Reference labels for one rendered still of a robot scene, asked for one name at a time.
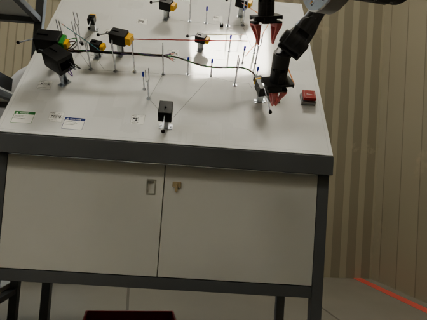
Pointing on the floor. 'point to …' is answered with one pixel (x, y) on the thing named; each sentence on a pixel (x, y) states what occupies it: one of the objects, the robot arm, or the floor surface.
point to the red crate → (128, 315)
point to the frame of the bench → (14, 274)
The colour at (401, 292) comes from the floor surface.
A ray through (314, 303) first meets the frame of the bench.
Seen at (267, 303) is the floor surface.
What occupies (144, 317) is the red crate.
